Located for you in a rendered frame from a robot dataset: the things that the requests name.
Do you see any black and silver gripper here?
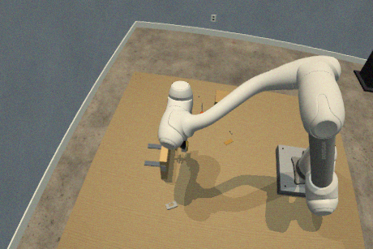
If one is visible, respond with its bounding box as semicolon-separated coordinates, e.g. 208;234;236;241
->
181;140;187;152

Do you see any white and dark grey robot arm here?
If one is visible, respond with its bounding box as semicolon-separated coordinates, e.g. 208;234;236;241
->
158;56;345;216

